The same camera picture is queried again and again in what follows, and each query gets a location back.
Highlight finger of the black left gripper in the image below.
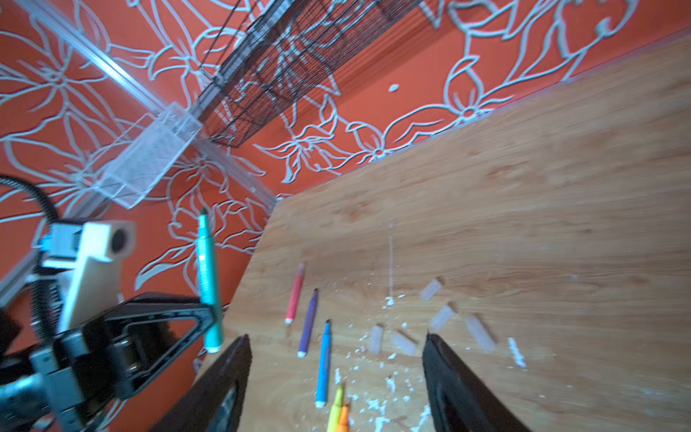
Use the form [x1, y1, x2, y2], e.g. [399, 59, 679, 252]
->
[104, 293, 217, 400]

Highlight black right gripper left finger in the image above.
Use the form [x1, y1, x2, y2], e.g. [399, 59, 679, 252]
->
[150, 335, 252, 432]

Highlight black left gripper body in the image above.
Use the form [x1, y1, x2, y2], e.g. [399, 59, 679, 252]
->
[1, 335, 127, 431]

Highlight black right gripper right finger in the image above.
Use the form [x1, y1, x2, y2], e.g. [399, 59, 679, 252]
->
[422, 333, 528, 431]

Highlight green marker pen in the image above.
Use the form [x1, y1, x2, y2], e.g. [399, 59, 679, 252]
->
[196, 209, 224, 354]

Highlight translucent pen cap two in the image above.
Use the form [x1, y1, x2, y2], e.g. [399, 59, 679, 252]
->
[429, 304, 455, 332]

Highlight translucent pen cap one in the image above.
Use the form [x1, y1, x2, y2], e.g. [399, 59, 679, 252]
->
[419, 278, 443, 302]

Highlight pink marker pen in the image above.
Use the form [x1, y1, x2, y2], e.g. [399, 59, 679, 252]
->
[284, 263, 306, 324]

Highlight translucent pen cap three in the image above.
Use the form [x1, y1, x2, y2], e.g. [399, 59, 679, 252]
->
[464, 315, 497, 352]

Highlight translucent pen cap four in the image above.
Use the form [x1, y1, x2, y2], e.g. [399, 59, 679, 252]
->
[389, 330, 417, 356]

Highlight translucent pen cap five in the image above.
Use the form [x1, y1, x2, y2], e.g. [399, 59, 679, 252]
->
[369, 324, 384, 356]

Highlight blue marker pen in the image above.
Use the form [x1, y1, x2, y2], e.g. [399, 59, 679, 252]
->
[315, 320, 332, 410]

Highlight purple marker pen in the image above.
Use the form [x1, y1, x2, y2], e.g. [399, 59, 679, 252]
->
[297, 289, 319, 358]

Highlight orange marker pen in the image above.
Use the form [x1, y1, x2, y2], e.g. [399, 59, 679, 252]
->
[335, 403, 350, 432]

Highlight yellow marker pen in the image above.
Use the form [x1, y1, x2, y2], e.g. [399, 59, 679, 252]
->
[326, 384, 344, 432]

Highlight white mesh basket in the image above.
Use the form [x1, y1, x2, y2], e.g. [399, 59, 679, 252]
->
[93, 103, 203, 209]

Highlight black wire basket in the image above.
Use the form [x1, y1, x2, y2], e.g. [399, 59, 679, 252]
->
[191, 1, 419, 149]

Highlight aluminium frame rail left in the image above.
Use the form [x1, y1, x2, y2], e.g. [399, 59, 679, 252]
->
[1, 1, 270, 299]

